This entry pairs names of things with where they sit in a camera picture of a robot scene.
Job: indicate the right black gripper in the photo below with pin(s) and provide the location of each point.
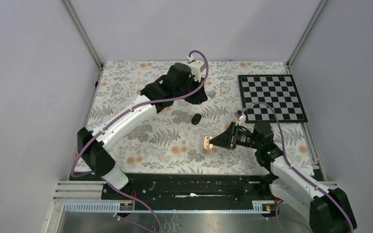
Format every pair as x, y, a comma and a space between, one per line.
223, 140

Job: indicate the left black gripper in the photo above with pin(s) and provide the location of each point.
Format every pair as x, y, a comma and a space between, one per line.
200, 96

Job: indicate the black earbud charging case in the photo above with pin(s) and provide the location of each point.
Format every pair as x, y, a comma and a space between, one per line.
196, 119

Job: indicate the small grey block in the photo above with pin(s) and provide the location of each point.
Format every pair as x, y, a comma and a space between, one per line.
211, 94

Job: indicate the floral table mat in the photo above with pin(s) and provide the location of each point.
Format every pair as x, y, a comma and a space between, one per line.
168, 142

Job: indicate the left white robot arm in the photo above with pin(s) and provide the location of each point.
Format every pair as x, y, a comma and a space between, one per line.
182, 82

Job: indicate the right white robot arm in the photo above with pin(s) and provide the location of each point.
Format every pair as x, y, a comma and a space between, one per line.
326, 209

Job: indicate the black white checkerboard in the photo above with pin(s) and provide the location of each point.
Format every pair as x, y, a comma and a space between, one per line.
271, 97

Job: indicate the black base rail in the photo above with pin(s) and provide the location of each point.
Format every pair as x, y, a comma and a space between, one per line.
192, 192

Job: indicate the pink earbud charging case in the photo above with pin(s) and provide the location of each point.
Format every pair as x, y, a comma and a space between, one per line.
206, 142

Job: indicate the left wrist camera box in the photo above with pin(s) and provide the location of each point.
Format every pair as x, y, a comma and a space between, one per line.
197, 67

